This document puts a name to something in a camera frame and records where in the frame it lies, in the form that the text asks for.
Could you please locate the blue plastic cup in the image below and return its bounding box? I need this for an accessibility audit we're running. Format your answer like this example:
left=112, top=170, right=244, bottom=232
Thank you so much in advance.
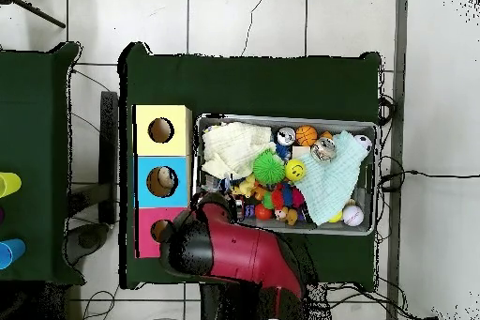
left=0, top=237, right=27, bottom=271

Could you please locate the black cable bundle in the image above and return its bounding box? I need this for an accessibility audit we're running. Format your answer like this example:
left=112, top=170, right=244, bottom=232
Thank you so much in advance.
left=318, top=282, right=440, bottom=320

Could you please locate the black cable with plug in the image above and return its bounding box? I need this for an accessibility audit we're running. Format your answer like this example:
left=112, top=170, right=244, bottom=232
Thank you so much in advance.
left=378, top=154, right=480, bottom=193

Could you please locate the white baseball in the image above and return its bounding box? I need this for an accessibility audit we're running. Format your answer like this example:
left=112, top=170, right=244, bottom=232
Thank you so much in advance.
left=341, top=205, right=365, bottom=227

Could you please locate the yellow plastic cup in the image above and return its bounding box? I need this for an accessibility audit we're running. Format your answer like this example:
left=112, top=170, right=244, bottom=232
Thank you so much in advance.
left=0, top=171, right=23, bottom=199

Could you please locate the black tripod leg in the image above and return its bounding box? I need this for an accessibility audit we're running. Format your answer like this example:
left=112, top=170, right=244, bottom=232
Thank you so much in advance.
left=0, top=0, right=68, bottom=30

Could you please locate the colourful spiky caterpillar toy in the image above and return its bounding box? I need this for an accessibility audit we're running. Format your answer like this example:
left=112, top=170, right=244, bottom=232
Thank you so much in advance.
left=261, top=182, right=306, bottom=210

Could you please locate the silver wire mesh bin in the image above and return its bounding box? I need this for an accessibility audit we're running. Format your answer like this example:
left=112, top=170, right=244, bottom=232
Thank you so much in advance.
left=192, top=113, right=379, bottom=236

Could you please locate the mint green waffle cloth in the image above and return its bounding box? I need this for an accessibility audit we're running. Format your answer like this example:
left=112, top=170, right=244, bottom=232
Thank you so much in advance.
left=293, top=130, right=370, bottom=226

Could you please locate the green spiky toy with eyes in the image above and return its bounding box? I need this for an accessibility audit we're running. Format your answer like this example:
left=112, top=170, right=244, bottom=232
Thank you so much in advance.
left=251, top=147, right=287, bottom=186

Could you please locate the orange toy basketball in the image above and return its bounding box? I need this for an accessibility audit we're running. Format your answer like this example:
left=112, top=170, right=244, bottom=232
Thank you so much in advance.
left=294, top=125, right=319, bottom=147

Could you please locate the wooden box with three holes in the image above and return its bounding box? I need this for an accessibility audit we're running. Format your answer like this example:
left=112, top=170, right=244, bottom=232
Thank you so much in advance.
left=132, top=104, right=194, bottom=259

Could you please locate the dark green table cloth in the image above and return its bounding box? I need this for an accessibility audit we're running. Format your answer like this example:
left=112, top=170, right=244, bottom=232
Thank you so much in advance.
left=117, top=41, right=383, bottom=291

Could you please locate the red orange ball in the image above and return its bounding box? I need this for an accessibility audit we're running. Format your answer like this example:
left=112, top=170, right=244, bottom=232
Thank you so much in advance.
left=254, top=203, right=274, bottom=221

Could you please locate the green cloth side table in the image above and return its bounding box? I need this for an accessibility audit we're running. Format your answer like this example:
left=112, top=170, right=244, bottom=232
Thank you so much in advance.
left=0, top=41, right=85, bottom=285

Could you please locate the coiled black cable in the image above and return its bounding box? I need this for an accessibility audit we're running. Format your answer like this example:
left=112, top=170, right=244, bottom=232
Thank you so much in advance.
left=376, top=94, right=398, bottom=126

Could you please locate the yellow smiley ball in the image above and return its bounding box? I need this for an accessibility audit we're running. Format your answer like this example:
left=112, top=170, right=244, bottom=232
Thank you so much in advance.
left=284, top=159, right=308, bottom=182

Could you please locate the cream yellow waffle cloth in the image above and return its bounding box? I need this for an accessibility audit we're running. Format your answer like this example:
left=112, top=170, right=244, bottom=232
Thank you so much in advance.
left=201, top=121, right=278, bottom=180

